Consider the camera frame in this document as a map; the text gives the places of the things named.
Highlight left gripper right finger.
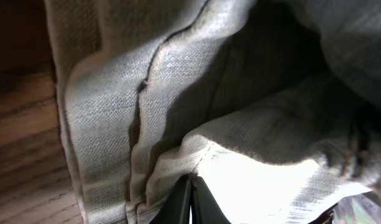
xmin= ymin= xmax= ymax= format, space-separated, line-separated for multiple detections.
xmin=191 ymin=177 xmax=230 ymax=224

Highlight light blue denim shorts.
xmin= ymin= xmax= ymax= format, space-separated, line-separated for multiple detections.
xmin=45 ymin=0 xmax=381 ymax=223

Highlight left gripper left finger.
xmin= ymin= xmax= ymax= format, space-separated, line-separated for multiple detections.
xmin=150 ymin=175 xmax=191 ymax=224

